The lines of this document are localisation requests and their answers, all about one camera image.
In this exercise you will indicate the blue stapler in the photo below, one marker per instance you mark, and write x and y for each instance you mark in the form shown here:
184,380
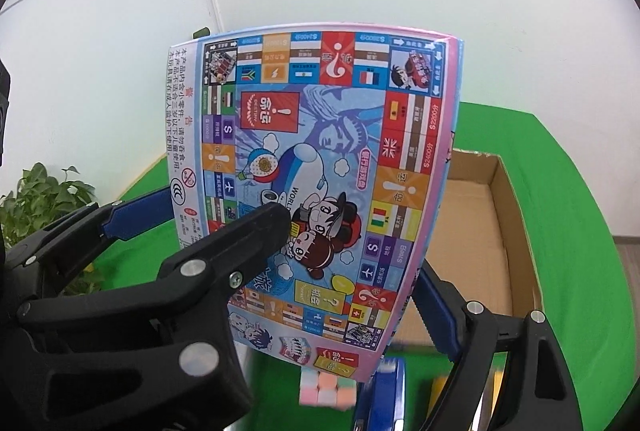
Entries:
382,391

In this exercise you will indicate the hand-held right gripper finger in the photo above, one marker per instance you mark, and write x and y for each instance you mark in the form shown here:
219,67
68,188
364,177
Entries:
440,311

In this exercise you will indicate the colourful board game box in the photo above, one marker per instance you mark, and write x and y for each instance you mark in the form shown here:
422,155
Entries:
325,136

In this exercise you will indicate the green tablecloth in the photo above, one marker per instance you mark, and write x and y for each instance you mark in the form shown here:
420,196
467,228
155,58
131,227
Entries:
565,211

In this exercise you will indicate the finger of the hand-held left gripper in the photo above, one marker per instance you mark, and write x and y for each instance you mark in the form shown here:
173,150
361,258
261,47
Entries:
140,213
210,291

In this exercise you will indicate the brown cardboard box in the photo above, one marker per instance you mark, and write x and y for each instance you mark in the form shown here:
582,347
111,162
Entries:
480,236

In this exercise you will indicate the pastel puzzle cube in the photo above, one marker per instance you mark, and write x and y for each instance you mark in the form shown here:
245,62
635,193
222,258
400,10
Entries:
325,388

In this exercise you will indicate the large-leaf green plant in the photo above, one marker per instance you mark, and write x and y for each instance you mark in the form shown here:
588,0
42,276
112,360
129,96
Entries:
40,196

